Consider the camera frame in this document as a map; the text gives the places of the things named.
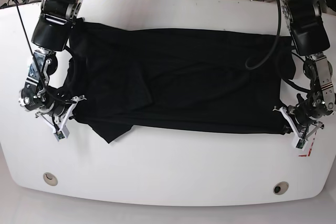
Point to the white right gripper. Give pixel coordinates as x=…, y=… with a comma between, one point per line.
x=57, y=116

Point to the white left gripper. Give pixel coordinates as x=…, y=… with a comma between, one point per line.
x=300, y=135

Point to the black T-shirt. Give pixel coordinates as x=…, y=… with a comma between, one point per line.
x=182, y=79

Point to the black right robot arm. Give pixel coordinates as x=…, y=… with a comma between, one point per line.
x=51, y=34

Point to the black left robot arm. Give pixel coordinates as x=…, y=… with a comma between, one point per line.
x=304, y=22

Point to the red tape rectangle marking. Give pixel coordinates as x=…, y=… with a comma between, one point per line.
x=311, y=145

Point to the left table grommet hole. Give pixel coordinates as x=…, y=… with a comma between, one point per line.
x=50, y=179

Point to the table grommet hole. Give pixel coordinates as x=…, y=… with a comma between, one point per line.
x=50, y=179
x=280, y=188

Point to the right table grommet hole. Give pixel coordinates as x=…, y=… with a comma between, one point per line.
x=280, y=188

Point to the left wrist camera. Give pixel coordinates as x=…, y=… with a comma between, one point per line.
x=299, y=143

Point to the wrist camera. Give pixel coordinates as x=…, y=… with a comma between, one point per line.
x=299, y=143
x=61, y=134

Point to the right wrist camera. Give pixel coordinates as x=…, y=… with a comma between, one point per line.
x=61, y=134

